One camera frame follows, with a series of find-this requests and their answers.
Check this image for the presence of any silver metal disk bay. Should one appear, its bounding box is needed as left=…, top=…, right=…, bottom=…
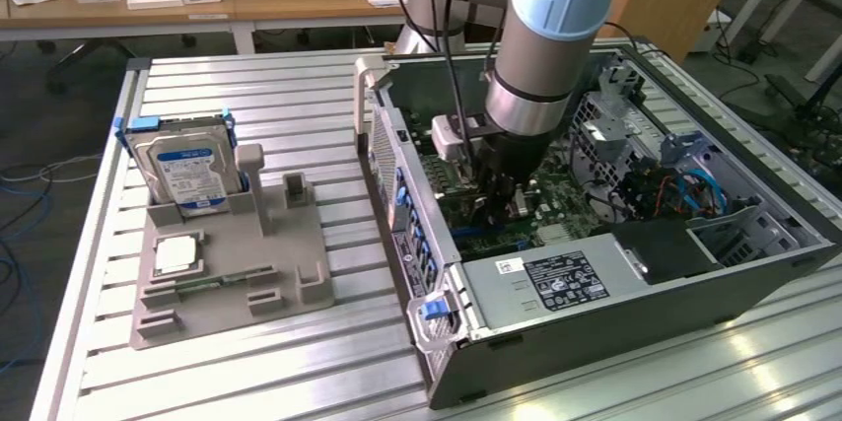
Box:
left=686, top=192, right=827, bottom=270

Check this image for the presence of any red wire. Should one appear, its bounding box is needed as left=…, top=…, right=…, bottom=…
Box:
left=647, top=174, right=690, bottom=218

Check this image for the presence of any blue case latch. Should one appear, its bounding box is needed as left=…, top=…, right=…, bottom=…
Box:
left=419, top=294, right=449, bottom=322

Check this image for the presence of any loose green RAM stick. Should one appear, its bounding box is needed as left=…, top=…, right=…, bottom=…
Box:
left=171, top=271, right=252, bottom=295

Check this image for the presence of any wooden desk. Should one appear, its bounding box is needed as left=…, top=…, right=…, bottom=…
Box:
left=0, top=0, right=508, bottom=56

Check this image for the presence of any black cable over case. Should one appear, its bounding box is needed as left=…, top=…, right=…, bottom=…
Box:
left=602, top=20, right=664, bottom=56

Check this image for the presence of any grey power supply unit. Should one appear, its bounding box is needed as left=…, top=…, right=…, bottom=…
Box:
left=459, top=236, right=654, bottom=334

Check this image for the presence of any black expansion slot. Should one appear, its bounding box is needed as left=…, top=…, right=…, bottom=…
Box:
left=456, top=235, right=522, bottom=253

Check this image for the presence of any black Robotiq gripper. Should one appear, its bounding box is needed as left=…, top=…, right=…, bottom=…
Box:
left=472, top=131, right=548, bottom=226

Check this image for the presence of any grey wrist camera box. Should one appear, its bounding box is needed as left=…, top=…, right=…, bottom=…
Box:
left=428, top=113, right=490, bottom=163

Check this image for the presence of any green motherboard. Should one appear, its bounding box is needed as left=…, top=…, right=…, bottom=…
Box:
left=400, top=109, right=614, bottom=262

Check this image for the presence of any grey parts rack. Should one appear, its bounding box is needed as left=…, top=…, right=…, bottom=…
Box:
left=129, top=142, right=332, bottom=352

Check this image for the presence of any silver CPU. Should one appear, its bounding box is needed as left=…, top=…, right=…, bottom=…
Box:
left=151, top=237, right=200, bottom=275

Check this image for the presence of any hard disk with blue carrier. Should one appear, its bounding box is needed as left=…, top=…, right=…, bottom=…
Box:
left=112, top=108, right=239, bottom=219

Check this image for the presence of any open dark PC case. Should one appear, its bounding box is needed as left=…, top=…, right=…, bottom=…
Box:
left=353, top=35, right=842, bottom=411

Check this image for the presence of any silver chipset heatsink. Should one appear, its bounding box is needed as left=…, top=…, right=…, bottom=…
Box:
left=544, top=226, right=582, bottom=246

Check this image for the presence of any perforated metal drive cage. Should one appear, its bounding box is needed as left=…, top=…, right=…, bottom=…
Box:
left=566, top=53, right=667, bottom=186

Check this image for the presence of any blue wire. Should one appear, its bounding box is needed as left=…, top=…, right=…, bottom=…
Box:
left=682, top=169, right=730, bottom=219

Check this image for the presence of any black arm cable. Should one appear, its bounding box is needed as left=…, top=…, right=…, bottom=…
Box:
left=393, top=0, right=476, bottom=181

